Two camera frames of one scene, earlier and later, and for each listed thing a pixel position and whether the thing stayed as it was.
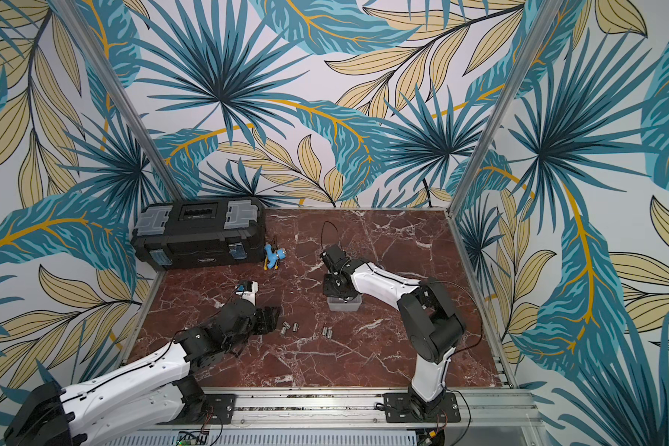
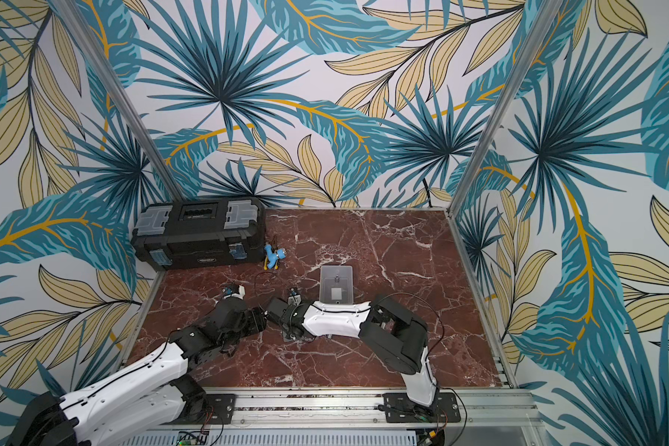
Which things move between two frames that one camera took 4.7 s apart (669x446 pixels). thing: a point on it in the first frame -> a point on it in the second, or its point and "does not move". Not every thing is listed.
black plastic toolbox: (201, 232) does not move
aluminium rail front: (520, 410) does not move
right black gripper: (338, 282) -> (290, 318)
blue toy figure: (272, 257) does not move
